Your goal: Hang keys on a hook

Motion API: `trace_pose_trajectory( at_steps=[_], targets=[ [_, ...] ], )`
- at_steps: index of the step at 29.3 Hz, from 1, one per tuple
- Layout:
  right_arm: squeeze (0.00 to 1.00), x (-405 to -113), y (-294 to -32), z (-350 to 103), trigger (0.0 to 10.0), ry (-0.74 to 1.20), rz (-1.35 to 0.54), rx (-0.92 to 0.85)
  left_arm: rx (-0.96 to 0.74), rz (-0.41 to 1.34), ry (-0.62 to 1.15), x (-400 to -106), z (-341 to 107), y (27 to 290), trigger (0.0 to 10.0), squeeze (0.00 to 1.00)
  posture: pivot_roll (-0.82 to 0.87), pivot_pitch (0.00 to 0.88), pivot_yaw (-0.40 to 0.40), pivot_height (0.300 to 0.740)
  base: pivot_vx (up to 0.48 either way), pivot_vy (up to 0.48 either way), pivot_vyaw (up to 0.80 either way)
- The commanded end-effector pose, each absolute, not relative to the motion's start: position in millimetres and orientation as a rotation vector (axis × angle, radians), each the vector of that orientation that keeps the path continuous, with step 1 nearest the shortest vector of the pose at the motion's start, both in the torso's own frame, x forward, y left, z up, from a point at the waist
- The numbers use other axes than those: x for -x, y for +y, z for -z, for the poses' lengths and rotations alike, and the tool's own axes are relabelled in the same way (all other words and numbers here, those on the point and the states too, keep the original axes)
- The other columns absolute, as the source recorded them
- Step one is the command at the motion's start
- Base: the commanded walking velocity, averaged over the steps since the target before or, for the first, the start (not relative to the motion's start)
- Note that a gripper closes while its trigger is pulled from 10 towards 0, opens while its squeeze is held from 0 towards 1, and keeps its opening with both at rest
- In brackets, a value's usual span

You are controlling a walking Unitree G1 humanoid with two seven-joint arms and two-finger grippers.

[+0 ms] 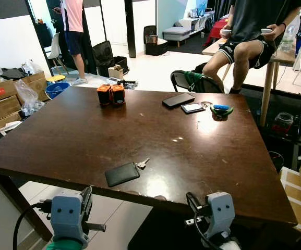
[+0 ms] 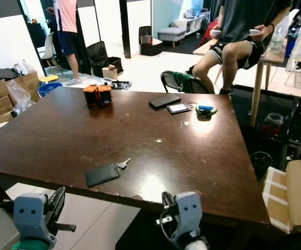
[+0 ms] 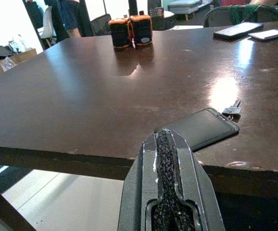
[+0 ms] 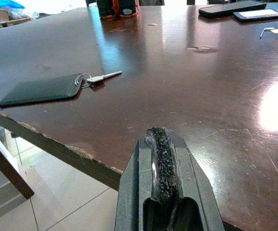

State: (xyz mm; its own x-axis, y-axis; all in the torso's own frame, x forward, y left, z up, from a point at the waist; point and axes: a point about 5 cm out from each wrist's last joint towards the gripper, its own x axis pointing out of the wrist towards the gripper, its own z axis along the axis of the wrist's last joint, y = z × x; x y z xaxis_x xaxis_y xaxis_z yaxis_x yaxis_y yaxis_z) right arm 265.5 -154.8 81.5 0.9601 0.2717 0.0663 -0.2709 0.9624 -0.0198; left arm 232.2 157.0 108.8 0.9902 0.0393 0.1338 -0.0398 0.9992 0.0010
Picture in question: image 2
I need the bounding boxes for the black key pouch with keys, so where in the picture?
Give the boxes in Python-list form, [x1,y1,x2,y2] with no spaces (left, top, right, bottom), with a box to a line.
[85,158,132,189]

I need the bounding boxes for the round black bin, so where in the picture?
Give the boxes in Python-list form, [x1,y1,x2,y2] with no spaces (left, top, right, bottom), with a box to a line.
[249,151,273,180]

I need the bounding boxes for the black phone case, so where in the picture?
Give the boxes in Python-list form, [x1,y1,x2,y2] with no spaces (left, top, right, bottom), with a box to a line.
[149,94,182,109]

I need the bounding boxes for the orange and black battery box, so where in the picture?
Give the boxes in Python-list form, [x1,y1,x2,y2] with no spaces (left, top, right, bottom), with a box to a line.
[83,84,99,107]
[97,83,113,107]

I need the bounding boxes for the clear plastic bag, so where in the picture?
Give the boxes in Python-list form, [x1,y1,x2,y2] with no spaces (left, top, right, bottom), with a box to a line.
[7,79,39,113]

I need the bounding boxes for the blue plastic bucket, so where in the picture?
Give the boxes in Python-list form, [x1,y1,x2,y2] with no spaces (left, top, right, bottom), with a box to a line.
[38,82,62,98]

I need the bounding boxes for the large taped cardboard box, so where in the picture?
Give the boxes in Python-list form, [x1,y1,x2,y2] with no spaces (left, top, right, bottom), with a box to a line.
[260,159,301,234]

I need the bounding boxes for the plain brown cardboard box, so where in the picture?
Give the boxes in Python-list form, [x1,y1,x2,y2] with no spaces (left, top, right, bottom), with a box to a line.
[15,72,41,97]

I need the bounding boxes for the yellow plastic lid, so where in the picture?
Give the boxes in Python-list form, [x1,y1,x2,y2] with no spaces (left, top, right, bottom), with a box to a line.
[38,74,59,84]

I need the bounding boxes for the black tool on floor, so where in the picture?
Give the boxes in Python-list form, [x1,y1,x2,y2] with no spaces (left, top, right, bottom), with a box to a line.
[102,78,131,90]

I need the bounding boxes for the glass jar with red contents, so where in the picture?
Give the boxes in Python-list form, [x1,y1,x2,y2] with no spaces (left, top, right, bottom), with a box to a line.
[262,112,284,135]

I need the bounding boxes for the white plastic bag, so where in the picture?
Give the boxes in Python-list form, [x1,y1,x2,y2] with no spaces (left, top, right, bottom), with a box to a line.
[13,60,36,76]

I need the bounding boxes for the black folded cloth bag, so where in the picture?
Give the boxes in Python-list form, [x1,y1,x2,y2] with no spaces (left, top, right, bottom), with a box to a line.
[0,68,20,80]

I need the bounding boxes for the small open cardboard box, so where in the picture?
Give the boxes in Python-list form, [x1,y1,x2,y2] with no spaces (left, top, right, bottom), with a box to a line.
[102,65,118,80]

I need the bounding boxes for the light wooden side table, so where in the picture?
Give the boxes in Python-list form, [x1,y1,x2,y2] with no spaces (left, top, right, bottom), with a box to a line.
[193,39,287,128]

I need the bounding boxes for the open black suitcase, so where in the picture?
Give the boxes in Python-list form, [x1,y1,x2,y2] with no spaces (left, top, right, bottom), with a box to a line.
[87,41,124,78]

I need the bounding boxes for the white plastic chair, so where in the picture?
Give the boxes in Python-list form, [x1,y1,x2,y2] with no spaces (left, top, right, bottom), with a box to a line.
[38,32,59,73]

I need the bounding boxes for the grey ottoman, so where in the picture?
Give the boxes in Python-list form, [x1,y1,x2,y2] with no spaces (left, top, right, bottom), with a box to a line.
[158,27,187,47]

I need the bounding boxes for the standing person in pink shirt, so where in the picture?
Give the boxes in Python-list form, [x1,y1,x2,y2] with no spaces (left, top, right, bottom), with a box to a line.
[47,0,82,86]

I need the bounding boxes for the white desk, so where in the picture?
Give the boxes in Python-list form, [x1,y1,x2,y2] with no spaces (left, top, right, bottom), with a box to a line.
[174,11,211,34]

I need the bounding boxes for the seated person in black shirt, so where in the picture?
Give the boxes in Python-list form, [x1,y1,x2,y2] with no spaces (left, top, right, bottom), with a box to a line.
[192,0,293,95]

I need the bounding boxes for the clear plastic water bottle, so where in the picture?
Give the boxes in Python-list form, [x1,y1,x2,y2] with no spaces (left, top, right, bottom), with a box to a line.
[270,20,287,53]

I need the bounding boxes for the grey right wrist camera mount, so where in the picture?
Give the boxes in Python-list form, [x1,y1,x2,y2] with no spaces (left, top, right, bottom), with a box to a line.
[174,192,203,243]

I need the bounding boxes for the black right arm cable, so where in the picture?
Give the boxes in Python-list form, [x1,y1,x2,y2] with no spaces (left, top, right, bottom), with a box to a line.
[160,219,185,250]

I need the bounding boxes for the black chair with green strap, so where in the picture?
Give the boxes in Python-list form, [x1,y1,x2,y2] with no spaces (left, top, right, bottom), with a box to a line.
[161,70,216,94]

